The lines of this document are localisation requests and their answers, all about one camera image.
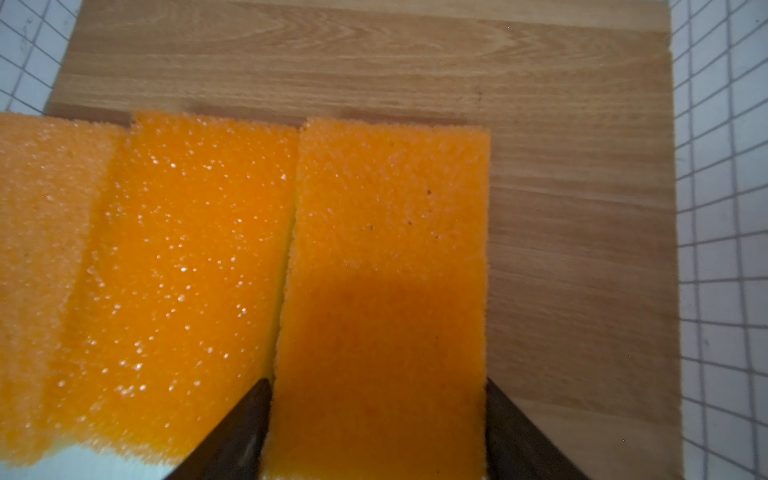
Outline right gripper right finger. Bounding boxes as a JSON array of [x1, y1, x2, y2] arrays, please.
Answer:
[[486, 378, 589, 480]]

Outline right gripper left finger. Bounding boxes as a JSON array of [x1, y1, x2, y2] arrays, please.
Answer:
[[165, 378, 272, 480]]

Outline orange yellow rectangular sponge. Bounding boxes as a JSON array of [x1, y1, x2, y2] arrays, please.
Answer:
[[1, 112, 127, 466]]

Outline white wire wooden shelf rack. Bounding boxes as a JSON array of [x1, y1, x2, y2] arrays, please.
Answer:
[[1, 1, 767, 479]]

